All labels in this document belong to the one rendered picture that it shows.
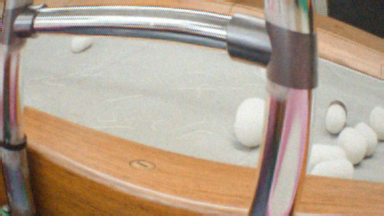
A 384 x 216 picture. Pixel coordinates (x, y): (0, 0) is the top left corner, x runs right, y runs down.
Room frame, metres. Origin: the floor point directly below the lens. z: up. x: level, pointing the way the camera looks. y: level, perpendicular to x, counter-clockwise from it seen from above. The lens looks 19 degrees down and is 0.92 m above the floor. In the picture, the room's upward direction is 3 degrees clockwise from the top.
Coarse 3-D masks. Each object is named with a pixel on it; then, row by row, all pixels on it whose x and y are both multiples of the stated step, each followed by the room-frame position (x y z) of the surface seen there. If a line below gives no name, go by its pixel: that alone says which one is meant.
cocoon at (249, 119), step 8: (248, 104) 0.47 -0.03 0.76; (256, 104) 0.46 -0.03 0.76; (240, 112) 0.46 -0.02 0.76; (248, 112) 0.45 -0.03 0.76; (256, 112) 0.45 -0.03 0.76; (240, 120) 0.45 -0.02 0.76; (248, 120) 0.45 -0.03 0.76; (256, 120) 0.45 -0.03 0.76; (240, 128) 0.45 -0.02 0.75; (248, 128) 0.45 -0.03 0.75; (256, 128) 0.45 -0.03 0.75; (240, 136) 0.45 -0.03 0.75; (248, 136) 0.45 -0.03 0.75; (256, 136) 0.45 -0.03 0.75; (248, 144) 0.45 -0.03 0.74; (256, 144) 0.45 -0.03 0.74
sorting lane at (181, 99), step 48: (48, 48) 0.66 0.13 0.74; (96, 48) 0.64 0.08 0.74; (144, 48) 0.64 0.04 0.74; (192, 48) 0.64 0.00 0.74; (48, 96) 0.52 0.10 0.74; (96, 96) 0.52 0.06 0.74; (144, 96) 0.53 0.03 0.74; (192, 96) 0.53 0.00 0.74; (240, 96) 0.54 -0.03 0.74; (336, 96) 0.56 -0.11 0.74; (192, 144) 0.46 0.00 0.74; (240, 144) 0.46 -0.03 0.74; (336, 144) 0.46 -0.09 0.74
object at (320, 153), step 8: (320, 144) 0.40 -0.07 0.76; (312, 152) 0.40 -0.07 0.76; (320, 152) 0.40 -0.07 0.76; (328, 152) 0.40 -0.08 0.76; (336, 152) 0.39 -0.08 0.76; (344, 152) 0.40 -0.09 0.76; (312, 160) 0.40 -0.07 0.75; (320, 160) 0.39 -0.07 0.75; (328, 160) 0.39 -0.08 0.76; (312, 168) 0.39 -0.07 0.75
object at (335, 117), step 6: (330, 108) 0.48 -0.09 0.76; (336, 108) 0.47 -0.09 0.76; (342, 108) 0.48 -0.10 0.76; (330, 114) 0.47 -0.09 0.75; (336, 114) 0.47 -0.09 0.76; (342, 114) 0.47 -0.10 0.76; (330, 120) 0.47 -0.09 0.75; (336, 120) 0.47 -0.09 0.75; (342, 120) 0.47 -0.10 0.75; (330, 126) 0.47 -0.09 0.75; (336, 126) 0.47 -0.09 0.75; (342, 126) 0.47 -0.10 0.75; (330, 132) 0.47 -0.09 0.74; (336, 132) 0.47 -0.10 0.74
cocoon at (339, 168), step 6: (324, 162) 0.38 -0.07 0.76; (330, 162) 0.38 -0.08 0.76; (336, 162) 0.38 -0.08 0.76; (342, 162) 0.38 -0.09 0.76; (348, 162) 0.38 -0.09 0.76; (318, 168) 0.37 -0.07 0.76; (324, 168) 0.37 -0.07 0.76; (330, 168) 0.37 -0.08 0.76; (336, 168) 0.37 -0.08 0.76; (342, 168) 0.37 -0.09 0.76; (348, 168) 0.37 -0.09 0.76; (318, 174) 0.37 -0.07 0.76; (324, 174) 0.37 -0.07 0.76; (330, 174) 0.37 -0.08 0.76; (336, 174) 0.37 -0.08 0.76; (342, 174) 0.37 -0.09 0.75; (348, 174) 0.37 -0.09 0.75
